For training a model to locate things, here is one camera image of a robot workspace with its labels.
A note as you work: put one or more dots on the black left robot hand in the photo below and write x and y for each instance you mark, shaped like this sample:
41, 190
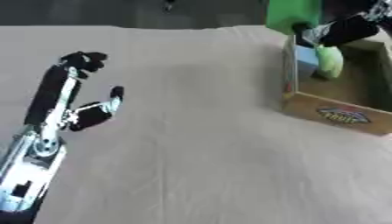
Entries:
48, 90

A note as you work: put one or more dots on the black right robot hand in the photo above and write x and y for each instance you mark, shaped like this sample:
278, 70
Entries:
347, 30

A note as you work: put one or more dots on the light green toy fruit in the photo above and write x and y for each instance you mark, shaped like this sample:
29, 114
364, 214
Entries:
329, 61

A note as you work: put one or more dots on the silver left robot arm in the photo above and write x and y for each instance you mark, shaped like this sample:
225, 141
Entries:
30, 166

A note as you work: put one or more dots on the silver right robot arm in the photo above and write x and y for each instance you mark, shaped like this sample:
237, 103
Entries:
380, 10

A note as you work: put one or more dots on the bright green box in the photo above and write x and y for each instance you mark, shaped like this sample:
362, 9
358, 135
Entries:
292, 14

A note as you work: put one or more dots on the tan cardboard box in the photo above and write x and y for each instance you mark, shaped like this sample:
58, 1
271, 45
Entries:
337, 99

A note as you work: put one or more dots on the light blue block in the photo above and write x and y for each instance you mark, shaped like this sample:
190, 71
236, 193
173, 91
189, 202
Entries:
306, 62

